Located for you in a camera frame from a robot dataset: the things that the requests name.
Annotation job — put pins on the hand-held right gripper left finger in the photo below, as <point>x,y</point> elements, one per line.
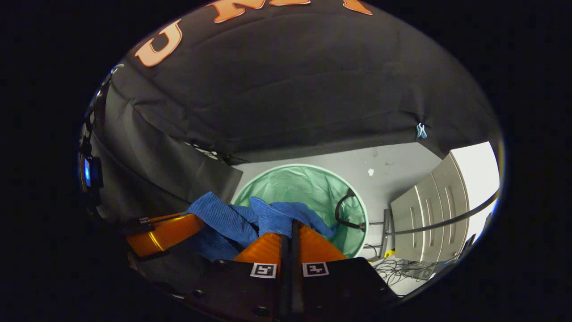
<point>283,268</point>

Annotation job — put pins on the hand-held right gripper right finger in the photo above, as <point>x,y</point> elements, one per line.
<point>296,268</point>

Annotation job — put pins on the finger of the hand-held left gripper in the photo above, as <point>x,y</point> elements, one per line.
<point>165,232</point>

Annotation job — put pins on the green laundry hamper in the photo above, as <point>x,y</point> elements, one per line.
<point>308,188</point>

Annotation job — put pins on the black metal clothes rack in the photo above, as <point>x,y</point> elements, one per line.
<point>447,219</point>

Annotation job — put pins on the grey cabinet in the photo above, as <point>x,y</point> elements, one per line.
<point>424,214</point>

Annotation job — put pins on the black backdrop cloth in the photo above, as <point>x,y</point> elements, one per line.
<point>290,89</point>

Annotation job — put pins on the blue backdrop clip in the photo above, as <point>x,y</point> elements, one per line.
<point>421,130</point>

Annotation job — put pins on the white flat panel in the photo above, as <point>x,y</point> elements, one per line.
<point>480,179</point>

